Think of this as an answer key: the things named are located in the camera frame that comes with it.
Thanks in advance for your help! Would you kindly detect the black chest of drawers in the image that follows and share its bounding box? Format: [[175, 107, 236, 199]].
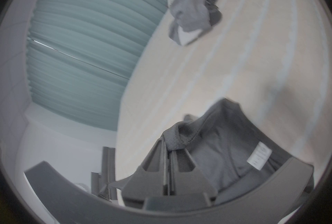
[[91, 146, 116, 200]]

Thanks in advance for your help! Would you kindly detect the bed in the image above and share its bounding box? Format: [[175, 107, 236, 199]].
[[114, 0, 330, 201]]

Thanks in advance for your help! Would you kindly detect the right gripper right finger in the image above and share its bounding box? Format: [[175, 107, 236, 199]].
[[169, 149, 217, 204]]

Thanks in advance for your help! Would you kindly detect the black T-shirt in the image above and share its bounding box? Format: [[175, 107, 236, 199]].
[[161, 98, 314, 205]]

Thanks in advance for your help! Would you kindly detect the pile of clothes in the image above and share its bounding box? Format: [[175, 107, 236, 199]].
[[167, 0, 251, 47]]

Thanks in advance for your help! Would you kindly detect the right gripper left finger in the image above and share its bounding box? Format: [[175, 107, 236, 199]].
[[121, 138, 168, 204]]

